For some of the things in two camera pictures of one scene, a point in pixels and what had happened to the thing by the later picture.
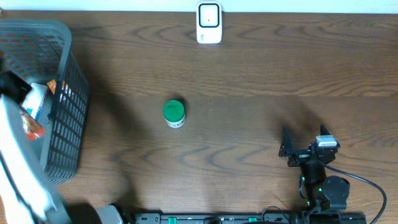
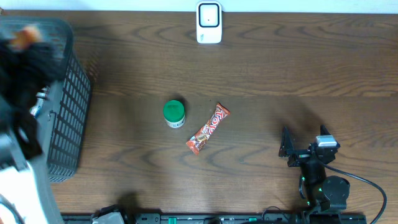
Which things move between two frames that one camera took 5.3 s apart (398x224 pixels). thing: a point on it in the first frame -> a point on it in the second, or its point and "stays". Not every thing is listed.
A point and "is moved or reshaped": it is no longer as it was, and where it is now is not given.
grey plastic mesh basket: (54, 112) stays
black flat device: (251, 218) stays
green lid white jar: (174, 112) stays
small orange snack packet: (52, 85) -> (28, 35)
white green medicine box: (34, 99) stays
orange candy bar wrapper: (32, 128) is moved or reshaped
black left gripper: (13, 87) -> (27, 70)
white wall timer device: (209, 22) stays
